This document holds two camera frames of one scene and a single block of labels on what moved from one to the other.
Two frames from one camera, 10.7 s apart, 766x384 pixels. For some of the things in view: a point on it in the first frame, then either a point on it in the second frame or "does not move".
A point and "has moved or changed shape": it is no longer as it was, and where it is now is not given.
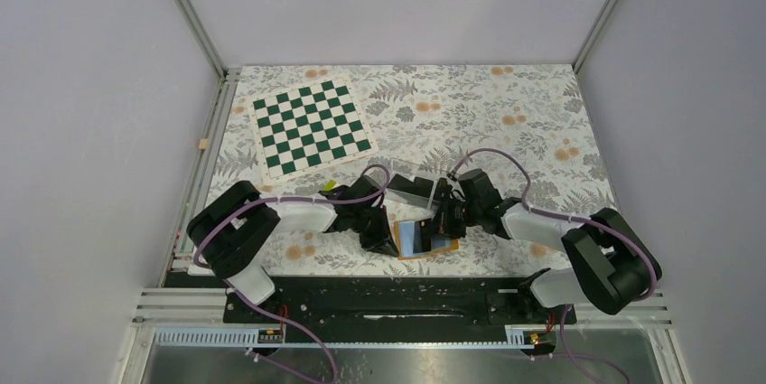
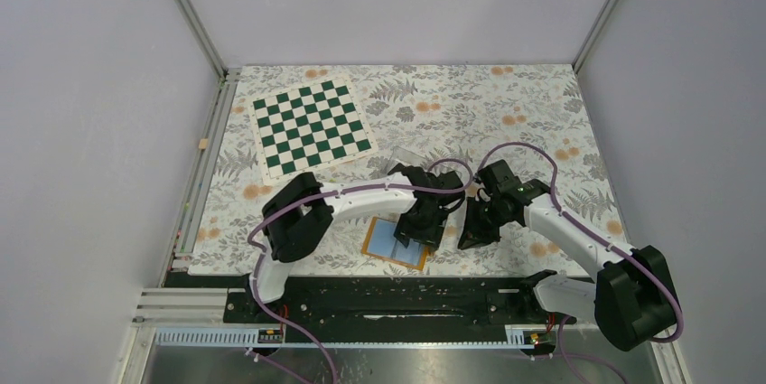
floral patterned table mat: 525,124 does not move
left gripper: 382,241 to 431,235
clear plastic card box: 410,190 has moved or changed shape
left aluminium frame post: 189,12 does not move
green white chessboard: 307,126 does not move
